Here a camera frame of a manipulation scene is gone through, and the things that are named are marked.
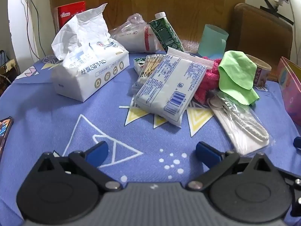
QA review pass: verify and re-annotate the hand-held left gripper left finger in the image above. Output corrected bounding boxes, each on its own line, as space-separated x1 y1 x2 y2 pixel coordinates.
35 141 123 192

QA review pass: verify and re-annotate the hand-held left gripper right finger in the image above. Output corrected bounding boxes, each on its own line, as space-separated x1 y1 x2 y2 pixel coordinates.
187 141 279 191

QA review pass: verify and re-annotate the clear bag with white cord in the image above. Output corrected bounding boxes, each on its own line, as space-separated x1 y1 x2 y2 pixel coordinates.
207 89 276 156

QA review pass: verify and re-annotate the pink biscuit tin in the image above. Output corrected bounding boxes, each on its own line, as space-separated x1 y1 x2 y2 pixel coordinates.
276 56 301 120

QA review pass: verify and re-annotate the pink fuzzy cloth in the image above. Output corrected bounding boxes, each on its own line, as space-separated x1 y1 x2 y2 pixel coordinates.
193 56 223 104

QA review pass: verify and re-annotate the white blue-printed wipes packet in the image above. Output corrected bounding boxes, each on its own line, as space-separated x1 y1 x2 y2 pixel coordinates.
133 47 215 128

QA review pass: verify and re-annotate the green microfibre cloth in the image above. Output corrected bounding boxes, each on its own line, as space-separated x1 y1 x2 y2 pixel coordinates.
218 50 260 106

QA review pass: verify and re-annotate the green printed tissue packet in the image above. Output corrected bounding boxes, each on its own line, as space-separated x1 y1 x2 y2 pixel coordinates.
133 58 147 73

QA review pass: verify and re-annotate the cotton swab bag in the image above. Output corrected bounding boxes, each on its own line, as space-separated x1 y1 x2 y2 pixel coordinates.
132 54 166 95

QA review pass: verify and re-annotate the white soft tissue pack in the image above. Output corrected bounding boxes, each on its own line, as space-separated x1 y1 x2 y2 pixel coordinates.
50 3 130 103

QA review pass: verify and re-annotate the blue printed tablecloth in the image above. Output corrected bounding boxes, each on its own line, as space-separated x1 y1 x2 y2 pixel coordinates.
0 49 301 226

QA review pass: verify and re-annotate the round snack can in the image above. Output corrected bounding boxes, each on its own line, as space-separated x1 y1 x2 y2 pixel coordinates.
245 54 272 86

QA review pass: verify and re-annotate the smartphone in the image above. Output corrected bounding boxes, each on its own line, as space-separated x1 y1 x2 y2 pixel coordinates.
0 116 14 156

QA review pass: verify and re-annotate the teal plastic cup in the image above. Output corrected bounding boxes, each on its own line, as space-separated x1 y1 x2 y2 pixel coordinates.
197 24 229 58

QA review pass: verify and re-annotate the clear plastic bag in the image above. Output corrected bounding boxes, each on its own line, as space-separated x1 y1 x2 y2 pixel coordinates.
109 13 163 53

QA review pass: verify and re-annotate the brown chair back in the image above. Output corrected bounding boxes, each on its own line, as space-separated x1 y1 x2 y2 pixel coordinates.
229 3 293 80

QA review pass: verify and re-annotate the green drink carton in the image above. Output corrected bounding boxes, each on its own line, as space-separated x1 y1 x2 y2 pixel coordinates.
148 12 185 52

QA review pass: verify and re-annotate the black tape cross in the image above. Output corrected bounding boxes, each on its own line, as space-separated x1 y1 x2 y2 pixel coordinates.
260 0 294 25

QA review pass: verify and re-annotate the red cardboard box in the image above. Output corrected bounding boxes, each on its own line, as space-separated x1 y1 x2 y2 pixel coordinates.
55 1 86 34

